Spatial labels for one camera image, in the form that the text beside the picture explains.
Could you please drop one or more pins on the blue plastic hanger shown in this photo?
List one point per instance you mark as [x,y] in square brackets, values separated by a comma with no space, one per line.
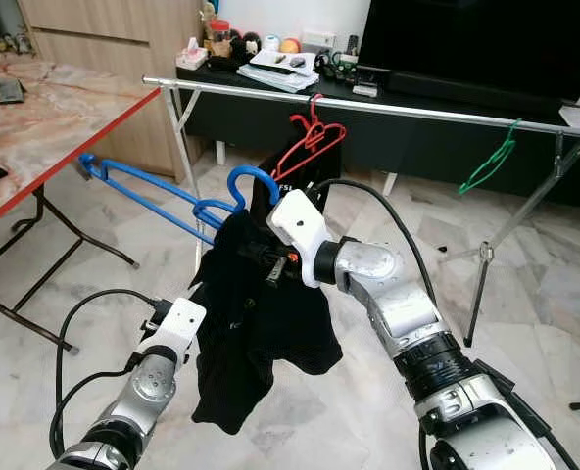
[251,172]

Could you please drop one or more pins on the black shirt green logo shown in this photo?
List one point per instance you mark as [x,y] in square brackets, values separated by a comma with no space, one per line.
[251,343]

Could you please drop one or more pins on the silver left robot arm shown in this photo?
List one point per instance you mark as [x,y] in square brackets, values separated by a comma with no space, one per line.
[143,392]

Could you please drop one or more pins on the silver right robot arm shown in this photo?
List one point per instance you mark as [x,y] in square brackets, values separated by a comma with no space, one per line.
[398,304]

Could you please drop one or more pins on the red plastic hanger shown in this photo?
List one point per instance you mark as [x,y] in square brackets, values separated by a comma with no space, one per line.
[316,125]

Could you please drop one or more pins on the green plastic hanger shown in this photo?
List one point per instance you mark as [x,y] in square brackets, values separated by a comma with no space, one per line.
[506,152]

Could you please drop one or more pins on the black shirt red collar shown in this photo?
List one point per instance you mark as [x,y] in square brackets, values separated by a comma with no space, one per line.
[270,176]

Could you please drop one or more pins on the black TV console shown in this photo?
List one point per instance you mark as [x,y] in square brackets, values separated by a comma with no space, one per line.
[417,157]

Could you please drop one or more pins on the stack of papers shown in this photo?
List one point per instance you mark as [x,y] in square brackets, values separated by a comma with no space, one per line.
[275,70]

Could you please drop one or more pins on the small white device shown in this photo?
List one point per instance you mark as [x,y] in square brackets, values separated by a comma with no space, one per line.
[365,90]

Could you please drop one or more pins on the silver metal clothes rack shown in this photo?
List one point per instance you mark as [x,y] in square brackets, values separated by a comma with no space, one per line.
[417,110]

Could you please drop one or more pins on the orange round toy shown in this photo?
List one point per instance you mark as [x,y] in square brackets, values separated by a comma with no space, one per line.
[290,45]

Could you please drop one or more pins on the black plush toy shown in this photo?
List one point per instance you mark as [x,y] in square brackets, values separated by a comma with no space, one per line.
[252,44]

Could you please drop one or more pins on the blue white round toy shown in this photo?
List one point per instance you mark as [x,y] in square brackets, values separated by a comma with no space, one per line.
[271,43]

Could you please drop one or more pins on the pink tissue box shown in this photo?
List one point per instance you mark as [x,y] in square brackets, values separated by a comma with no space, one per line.
[192,56]

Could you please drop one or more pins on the jar with red lid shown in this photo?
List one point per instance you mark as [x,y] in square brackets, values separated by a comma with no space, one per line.
[219,29]

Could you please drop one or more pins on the blue gold trophy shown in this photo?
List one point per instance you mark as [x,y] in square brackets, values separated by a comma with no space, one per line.
[208,8]

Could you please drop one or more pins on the black soundbar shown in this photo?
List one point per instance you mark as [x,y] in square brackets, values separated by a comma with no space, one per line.
[466,88]

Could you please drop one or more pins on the light wooden cabinet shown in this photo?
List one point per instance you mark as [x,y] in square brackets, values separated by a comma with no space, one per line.
[104,39]

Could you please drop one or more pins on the black television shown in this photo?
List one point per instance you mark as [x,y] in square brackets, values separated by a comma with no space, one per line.
[486,39]

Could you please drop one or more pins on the white wall socket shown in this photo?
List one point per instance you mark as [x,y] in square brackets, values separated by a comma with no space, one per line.
[318,40]

